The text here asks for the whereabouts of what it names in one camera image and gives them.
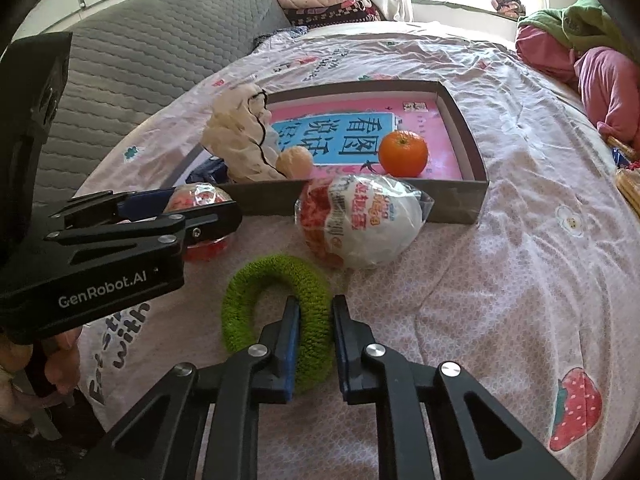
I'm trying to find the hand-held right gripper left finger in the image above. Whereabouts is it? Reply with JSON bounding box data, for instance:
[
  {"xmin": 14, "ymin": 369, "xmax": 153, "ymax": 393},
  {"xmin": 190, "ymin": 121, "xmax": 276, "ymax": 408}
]
[{"xmin": 82, "ymin": 296, "xmax": 302, "ymax": 480}]

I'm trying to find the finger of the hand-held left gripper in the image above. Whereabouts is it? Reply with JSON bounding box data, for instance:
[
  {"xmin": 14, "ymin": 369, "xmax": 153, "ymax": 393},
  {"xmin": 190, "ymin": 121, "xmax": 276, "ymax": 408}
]
[
  {"xmin": 45, "ymin": 201, "xmax": 244, "ymax": 268},
  {"xmin": 48, "ymin": 191, "xmax": 173, "ymax": 228}
]

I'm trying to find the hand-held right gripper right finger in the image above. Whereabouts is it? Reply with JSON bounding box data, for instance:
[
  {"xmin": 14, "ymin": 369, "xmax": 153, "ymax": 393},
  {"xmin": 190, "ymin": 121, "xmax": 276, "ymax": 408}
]
[{"xmin": 331, "ymin": 294, "xmax": 576, "ymax": 480}]

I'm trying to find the small red egg toy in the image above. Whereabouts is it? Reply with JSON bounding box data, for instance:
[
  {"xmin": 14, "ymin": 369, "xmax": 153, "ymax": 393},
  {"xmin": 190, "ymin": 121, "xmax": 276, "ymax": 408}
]
[{"xmin": 165, "ymin": 183, "xmax": 236, "ymax": 263}]

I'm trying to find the green knitted ring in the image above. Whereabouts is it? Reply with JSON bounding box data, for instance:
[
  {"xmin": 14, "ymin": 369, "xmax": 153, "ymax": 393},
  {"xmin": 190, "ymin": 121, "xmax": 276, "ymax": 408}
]
[{"xmin": 221, "ymin": 254, "xmax": 333, "ymax": 395}]

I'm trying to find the beige plush toy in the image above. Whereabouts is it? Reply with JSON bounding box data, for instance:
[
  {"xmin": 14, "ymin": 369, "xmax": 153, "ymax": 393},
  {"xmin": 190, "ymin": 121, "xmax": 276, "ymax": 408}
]
[{"xmin": 201, "ymin": 82, "xmax": 315, "ymax": 183}]

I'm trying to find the grey cardboard box tray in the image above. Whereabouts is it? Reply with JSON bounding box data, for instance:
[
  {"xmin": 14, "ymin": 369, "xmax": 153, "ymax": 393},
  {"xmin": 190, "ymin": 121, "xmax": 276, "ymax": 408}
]
[{"xmin": 160, "ymin": 79, "xmax": 488, "ymax": 226}]

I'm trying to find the person's left hand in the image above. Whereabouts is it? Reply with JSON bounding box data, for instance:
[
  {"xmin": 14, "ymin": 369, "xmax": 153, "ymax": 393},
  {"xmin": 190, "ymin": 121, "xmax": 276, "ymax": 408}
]
[{"xmin": 42, "ymin": 327, "xmax": 82, "ymax": 408}]

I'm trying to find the blue snack packet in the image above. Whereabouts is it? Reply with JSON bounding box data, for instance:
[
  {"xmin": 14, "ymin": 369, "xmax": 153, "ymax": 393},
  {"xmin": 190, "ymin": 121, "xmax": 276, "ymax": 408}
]
[{"xmin": 185, "ymin": 157, "xmax": 227, "ymax": 186}]

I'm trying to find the large red white egg toy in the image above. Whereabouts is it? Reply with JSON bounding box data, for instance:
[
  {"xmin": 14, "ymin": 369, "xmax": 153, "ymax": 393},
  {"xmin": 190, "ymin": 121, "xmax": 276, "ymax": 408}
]
[{"xmin": 294, "ymin": 174, "xmax": 435, "ymax": 271}]

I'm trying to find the grey quilted headboard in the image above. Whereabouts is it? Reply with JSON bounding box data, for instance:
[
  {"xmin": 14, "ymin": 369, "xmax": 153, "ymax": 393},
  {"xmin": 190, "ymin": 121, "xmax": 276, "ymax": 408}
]
[{"xmin": 12, "ymin": 0, "xmax": 291, "ymax": 201}]

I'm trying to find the pink strawberry print bed sheet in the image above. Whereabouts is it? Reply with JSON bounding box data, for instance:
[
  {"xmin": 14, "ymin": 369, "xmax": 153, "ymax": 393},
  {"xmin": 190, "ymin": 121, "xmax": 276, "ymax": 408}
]
[{"xmin": 75, "ymin": 20, "xmax": 640, "ymax": 480}]

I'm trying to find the dark patterned cloth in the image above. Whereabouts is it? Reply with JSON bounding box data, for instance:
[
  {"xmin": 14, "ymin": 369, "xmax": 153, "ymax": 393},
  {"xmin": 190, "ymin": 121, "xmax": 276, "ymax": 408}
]
[{"xmin": 252, "ymin": 25, "xmax": 312, "ymax": 52}]

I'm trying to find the orange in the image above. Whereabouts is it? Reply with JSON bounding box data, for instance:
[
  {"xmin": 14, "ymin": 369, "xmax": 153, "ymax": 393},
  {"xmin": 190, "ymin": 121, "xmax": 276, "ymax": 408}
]
[{"xmin": 378, "ymin": 130, "xmax": 429, "ymax": 178}]

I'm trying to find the dark floral folded blanket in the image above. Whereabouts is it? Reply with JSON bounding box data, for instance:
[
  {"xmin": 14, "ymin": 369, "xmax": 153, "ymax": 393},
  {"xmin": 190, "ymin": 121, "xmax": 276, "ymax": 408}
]
[{"xmin": 285, "ymin": 0, "xmax": 386, "ymax": 29}]

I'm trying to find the pink book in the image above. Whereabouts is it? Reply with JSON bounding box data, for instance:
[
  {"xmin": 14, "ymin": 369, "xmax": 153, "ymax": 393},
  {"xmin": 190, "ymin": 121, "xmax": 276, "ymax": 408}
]
[{"xmin": 265, "ymin": 92, "xmax": 473, "ymax": 181}]

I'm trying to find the yellow snack packet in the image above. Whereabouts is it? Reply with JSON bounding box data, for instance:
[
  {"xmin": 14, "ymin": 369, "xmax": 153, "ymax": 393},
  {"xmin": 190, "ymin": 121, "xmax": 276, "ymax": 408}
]
[{"xmin": 607, "ymin": 135, "xmax": 640, "ymax": 217}]

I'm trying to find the green garment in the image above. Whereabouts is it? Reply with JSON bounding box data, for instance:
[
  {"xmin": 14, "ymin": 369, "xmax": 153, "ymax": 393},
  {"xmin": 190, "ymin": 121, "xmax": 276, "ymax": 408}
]
[{"xmin": 517, "ymin": 0, "xmax": 640, "ymax": 67}]

